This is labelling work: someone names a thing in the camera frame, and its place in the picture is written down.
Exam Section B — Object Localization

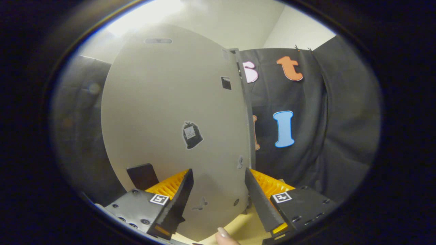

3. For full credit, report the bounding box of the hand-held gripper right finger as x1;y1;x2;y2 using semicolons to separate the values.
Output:
245;167;338;239

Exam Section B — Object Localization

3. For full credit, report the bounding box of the grey shoe cabinet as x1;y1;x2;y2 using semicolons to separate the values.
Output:
230;48;256;160

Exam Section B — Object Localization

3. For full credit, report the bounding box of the black door handle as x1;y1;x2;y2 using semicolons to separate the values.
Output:
127;163;159;191

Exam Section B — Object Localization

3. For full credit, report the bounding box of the white shoe cabinet door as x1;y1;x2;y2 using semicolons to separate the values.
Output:
101;23;254;243

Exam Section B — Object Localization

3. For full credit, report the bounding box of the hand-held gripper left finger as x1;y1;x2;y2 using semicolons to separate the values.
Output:
95;168;194;240

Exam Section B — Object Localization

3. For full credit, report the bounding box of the black backdrop cloth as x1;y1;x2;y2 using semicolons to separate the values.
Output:
51;34;382;205

